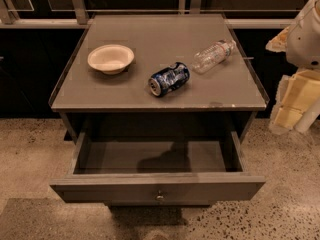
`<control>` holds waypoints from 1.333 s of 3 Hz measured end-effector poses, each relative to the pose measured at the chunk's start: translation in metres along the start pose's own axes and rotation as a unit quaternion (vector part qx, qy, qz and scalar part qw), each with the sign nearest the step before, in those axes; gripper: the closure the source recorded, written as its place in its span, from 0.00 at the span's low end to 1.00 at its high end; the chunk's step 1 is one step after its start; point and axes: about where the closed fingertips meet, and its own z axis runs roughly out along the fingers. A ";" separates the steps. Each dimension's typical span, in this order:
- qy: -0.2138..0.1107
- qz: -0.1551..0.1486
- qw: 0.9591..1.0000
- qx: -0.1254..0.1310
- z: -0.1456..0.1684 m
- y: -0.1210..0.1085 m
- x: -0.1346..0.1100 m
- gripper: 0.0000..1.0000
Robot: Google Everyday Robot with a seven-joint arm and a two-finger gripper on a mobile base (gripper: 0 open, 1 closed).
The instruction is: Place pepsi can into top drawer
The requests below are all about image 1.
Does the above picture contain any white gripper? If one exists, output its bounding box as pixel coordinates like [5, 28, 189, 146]
[265, 3, 320, 135]

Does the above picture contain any blue pepsi can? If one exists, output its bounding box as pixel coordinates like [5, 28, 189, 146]
[148, 62, 190, 97]

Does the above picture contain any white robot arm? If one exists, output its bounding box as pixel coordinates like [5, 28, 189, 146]
[266, 0, 320, 134]

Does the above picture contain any metal drawer knob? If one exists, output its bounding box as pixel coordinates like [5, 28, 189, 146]
[155, 191, 165, 202]

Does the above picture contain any open grey top drawer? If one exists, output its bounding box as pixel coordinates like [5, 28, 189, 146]
[50, 132, 265, 206]

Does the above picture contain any clear plastic water bottle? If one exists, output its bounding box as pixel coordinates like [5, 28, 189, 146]
[191, 40, 236, 74]

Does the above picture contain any grey cabinet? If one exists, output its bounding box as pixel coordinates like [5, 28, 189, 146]
[50, 14, 268, 136]

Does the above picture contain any white paper bowl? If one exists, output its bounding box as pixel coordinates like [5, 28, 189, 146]
[87, 44, 135, 75]

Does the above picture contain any metal railing frame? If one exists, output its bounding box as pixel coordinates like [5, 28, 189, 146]
[1, 0, 309, 26]

